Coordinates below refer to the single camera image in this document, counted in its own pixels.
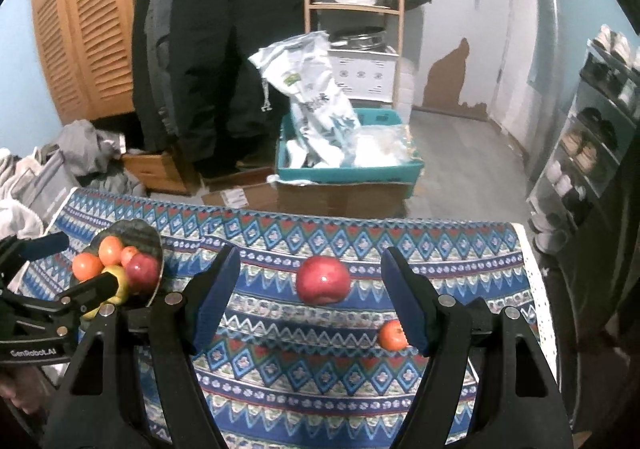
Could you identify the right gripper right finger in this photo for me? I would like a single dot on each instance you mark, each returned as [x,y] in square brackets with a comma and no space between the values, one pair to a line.
[517,404]

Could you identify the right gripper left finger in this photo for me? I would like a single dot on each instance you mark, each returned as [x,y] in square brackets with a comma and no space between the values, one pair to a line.
[132,383]

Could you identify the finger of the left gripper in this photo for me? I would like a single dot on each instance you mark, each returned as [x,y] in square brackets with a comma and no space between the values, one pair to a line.
[78,297]
[16,252]

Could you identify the orange front large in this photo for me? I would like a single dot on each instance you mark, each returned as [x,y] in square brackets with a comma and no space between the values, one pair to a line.
[86,266]

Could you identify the large orange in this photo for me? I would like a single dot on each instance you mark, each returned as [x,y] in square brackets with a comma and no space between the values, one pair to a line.
[110,250]

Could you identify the small tangerine front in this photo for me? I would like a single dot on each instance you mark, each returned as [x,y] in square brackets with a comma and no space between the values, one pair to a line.
[127,254]

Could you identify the small tangerine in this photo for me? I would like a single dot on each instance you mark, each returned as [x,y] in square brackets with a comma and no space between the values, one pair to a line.
[392,337]
[127,254]

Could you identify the red apple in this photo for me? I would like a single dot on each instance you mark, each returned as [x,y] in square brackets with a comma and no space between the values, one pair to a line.
[143,273]
[322,280]

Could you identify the person's left hand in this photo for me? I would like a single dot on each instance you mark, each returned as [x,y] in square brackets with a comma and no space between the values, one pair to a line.
[27,388]

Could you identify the white towel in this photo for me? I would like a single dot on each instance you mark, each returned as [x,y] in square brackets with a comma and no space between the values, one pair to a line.
[17,219]

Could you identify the grey tote bag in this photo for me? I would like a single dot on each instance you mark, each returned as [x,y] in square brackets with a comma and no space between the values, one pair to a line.
[47,192]

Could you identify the dark green glass plate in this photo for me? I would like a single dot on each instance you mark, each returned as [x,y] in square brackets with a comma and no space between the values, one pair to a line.
[138,233]

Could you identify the grey clothes pile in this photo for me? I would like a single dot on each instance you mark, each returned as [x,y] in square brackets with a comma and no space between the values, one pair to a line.
[93,157]

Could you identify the patterned blue tablecloth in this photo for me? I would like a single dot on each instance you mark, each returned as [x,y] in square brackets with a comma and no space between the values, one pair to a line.
[280,373]

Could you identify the wooden drawer box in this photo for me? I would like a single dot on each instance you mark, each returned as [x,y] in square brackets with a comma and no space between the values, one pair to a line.
[164,173]

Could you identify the small cardboard box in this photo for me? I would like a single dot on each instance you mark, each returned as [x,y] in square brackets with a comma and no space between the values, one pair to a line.
[260,196]

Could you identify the brown cardboard box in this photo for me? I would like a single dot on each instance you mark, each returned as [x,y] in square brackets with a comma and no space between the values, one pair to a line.
[368,200]

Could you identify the grey shoe rack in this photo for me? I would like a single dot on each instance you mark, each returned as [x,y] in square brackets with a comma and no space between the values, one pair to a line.
[595,136]

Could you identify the teal plastic bin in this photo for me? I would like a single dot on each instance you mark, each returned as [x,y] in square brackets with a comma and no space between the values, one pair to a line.
[322,172]

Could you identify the clear plastic bag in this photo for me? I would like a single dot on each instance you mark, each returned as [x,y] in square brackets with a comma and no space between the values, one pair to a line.
[382,146]

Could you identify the wooden louvered wardrobe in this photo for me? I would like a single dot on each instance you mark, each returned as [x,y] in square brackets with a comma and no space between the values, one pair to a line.
[85,51]

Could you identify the white printed rice bag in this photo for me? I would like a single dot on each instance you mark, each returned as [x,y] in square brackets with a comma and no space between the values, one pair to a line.
[323,117]

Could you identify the silver vertical pipe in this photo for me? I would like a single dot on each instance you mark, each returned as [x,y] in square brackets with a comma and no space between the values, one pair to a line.
[542,79]

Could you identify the black hanging coat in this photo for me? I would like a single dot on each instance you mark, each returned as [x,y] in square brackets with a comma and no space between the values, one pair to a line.
[195,88]

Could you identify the white patterned storage box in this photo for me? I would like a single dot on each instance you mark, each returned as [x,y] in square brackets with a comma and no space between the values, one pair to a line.
[365,75]

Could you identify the metal steamer pot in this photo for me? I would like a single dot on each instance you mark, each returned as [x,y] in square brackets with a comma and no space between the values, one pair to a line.
[365,38]

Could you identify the white door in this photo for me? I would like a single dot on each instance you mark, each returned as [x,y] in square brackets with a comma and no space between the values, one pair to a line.
[458,49]

